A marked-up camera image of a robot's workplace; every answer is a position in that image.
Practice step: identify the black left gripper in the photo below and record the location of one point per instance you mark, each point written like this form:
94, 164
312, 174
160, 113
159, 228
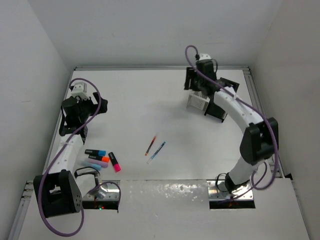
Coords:
103, 101

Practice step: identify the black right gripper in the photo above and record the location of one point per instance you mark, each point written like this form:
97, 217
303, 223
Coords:
189, 84

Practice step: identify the blue capped highlighter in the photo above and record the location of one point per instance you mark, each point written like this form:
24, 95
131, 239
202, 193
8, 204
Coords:
95, 152

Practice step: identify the orange capped highlighter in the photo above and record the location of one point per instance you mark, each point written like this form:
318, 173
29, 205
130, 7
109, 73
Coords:
105, 159

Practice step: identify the purple highlighter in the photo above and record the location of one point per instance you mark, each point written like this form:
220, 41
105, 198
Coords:
98, 162

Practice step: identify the red ink pen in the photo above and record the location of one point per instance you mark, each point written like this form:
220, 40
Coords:
151, 144

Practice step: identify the pink highlighter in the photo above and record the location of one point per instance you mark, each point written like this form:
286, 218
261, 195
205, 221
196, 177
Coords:
114, 161

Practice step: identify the blue ink pen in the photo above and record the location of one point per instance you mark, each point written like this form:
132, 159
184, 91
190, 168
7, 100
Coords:
156, 152

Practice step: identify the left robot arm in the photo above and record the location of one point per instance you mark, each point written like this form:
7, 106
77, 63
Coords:
58, 192

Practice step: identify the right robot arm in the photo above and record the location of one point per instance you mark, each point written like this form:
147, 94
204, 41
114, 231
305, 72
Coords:
260, 136

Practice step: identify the white slotted organizer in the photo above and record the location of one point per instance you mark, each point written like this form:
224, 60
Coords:
198, 100

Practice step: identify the black slotted organizer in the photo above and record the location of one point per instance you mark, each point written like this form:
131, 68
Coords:
215, 106

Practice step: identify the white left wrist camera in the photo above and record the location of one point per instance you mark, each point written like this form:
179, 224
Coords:
79, 90

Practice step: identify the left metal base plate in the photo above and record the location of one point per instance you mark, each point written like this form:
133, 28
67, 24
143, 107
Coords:
106, 191

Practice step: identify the metal base plate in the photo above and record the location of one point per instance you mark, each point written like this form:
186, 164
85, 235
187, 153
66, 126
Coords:
242, 193
106, 191

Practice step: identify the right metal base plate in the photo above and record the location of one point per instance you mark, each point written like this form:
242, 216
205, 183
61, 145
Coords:
242, 193

